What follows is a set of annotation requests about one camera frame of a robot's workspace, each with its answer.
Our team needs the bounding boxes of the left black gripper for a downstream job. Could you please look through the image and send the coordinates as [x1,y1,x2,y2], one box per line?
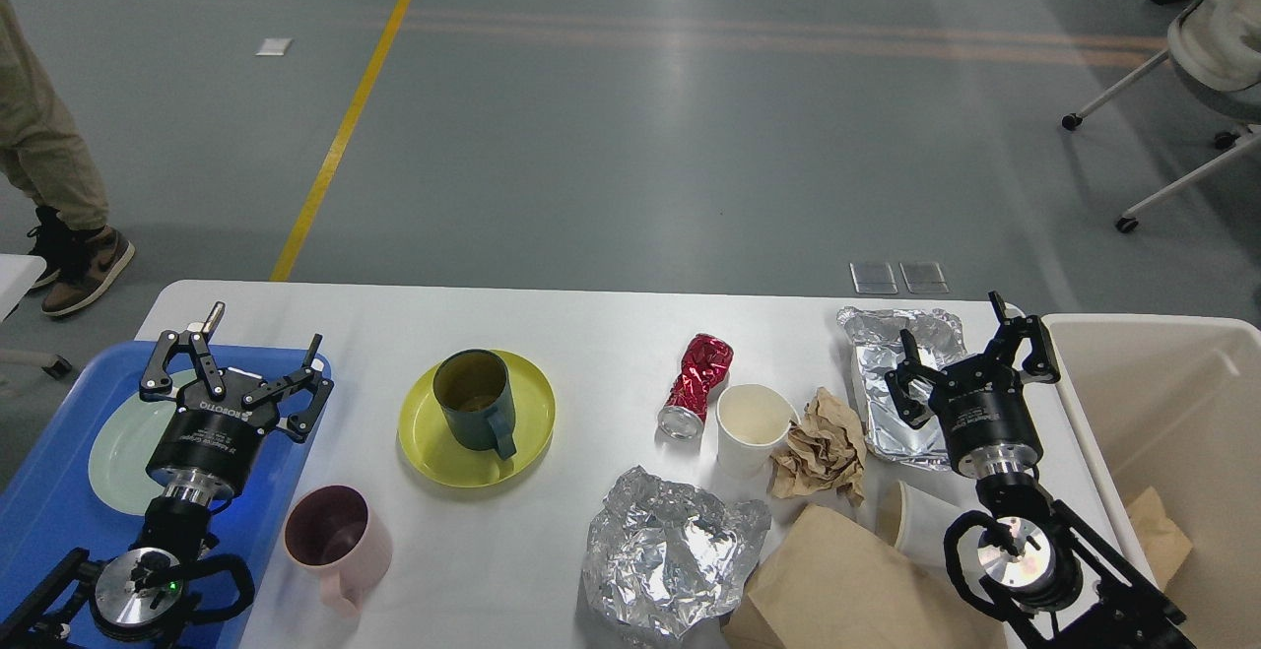
[139,301,334,488]

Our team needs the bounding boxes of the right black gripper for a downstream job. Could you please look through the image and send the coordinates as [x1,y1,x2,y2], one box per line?
[884,291,1061,479]

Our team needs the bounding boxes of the pink mug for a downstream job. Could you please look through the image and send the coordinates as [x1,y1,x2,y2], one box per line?
[281,485,393,617]

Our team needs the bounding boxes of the yellow plate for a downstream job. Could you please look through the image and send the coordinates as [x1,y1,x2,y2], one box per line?
[398,350,556,488]

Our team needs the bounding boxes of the dark teal mug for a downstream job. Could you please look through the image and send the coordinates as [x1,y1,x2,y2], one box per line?
[433,349,517,460]

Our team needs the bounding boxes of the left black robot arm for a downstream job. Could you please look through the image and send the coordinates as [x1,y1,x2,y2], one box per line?
[3,302,334,648]

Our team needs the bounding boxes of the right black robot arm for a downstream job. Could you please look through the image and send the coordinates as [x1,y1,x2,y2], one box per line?
[884,292,1192,648]

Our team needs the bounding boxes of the aluminium foil tray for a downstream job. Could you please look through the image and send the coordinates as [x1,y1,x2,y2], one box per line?
[837,306,967,471]

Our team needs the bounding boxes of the floor socket plate right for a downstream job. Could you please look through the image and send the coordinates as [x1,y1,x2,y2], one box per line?
[899,260,951,295]

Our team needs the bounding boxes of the floor socket plate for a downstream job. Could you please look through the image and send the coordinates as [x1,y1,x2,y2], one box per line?
[847,260,899,297]
[899,260,951,295]

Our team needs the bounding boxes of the pale green plate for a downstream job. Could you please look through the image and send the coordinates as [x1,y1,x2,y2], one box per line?
[90,394,177,515]

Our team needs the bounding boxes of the tipped white paper cup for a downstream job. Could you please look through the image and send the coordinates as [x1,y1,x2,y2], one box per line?
[875,481,965,572]

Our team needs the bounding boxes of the floor socket plate left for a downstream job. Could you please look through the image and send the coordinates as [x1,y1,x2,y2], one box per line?
[847,260,899,297]

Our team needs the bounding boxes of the crumpled brown paper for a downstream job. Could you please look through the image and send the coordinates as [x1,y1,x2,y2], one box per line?
[770,387,868,508]

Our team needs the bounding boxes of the beige plastic bin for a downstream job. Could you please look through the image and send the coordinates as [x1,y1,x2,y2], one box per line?
[1044,315,1260,648]

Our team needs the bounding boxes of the blue plastic tray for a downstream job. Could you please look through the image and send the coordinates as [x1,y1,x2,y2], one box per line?
[1,342,317,648]

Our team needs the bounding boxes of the white side table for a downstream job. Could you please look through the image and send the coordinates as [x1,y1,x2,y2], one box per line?
[1,253,73,381]

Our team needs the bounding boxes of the brown paper bag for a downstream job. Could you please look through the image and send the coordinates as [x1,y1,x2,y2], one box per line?
[723,504,1006,648]

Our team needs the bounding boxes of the brown paper in bin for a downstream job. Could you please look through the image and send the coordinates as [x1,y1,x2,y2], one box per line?
[1126,486,1193,590]

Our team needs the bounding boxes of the crushed red can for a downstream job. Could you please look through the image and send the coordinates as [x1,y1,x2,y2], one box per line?
[657,331,734,441]

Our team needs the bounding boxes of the person in khaki trousers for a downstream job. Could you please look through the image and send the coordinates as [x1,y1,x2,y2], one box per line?
[1,0,136,318]

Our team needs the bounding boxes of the white floor marker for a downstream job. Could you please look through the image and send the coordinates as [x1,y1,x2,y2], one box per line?
[255,37,293,57]

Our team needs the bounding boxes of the crumpled aluminium foil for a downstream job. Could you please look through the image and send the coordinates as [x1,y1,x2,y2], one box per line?
[580,466,773,648]

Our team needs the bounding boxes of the white office chair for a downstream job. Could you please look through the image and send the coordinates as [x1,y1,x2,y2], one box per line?
[1061,0,1261,234]

